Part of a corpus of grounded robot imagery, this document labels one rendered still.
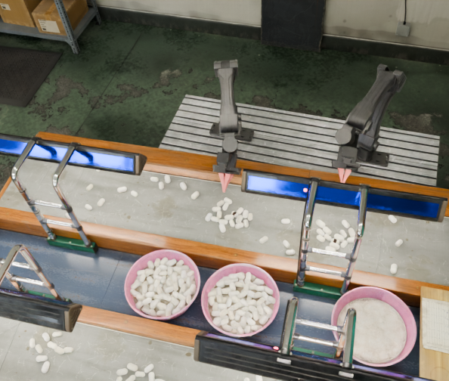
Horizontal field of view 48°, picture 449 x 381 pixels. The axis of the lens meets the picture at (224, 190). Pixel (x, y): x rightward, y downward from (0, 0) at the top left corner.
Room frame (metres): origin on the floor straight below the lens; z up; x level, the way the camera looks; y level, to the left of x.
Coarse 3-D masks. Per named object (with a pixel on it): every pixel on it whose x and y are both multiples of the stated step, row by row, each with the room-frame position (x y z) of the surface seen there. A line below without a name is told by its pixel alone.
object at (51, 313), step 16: (0, 288) 0.71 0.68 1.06; (0, 304) 0.65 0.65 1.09; (16, 304) 0.64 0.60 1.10; (32, 304) 0.63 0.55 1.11; (48, 304) 0.62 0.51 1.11; (64, 304) 0.63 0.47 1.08; (16, 320) 0.62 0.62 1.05; (32, 320) 0.60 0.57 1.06; (48, 320) 0.59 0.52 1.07; (64, 320) 0.58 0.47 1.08
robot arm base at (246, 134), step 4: (212, 124) 1.66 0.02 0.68; (216, 124) 1.66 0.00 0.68; (212, 128) 1.64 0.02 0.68; (216, 128) 1.63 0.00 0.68; (244, 128) 1.61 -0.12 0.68; (212, 132) 1.61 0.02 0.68; (216, 132) 1.60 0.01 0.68; (240, 132) 1.59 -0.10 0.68; (244, 132) 1.58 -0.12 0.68; (248, 132) 1.58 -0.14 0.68; (252, 132) 1.58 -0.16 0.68; (220, 136) 1.59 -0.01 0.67; (236, 136) 1.57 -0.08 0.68; (240, 136) 1.57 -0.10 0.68; (244, 136) 1.56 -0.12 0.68; (248, 136) 1.56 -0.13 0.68; (252, 136) 1.56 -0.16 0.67; (240, 140) 1.55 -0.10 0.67; (244, 140) 1.54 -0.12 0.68; (248, 140) 1.54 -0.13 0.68
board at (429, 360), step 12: (420, 288) 0.70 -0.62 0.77; (432, 288) 0.69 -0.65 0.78; (420, 300) 0.66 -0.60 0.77; (444, 300) 0.64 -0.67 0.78; (420, 312) 0.61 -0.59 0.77; (420, 324) 0.57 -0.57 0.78; (420, 336) 0.54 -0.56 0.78; (420, 348) 0.50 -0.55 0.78; (420, 360) 0.46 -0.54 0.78; (432, 360) 0.46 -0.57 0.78; (444, 360) 0.46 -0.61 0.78; (420, 372) 0.43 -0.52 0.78; (432, 372) 0.43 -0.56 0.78; (444, 372) 0.42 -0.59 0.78
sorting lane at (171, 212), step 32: (32, 160) 1.50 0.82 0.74; (32, 192) 1.33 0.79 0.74; (64, 192) 1.31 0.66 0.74; (96, 192) 1.29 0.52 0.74; (128, 192) 1.27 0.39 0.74; (160, 192) 1.25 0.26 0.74; (192, 192) 1.23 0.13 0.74; (128, 224) 1.11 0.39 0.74; (160, 224) 1.10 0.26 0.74; (192, 224) 1.08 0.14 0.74; (256, 224) 1.05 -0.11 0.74; (288, 224) 1.03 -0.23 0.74; (352, 224) 1.00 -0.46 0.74; (384, 224) 0.98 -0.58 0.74; (416, 224) 0.97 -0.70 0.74; (448, 224) 0.95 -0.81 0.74; (288, 256) 0.89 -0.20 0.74; (320, 256) 0.88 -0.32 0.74; (384, 256) 0.85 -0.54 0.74; (416, 256) 0.83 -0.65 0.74; (448, 256) 0.82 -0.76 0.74
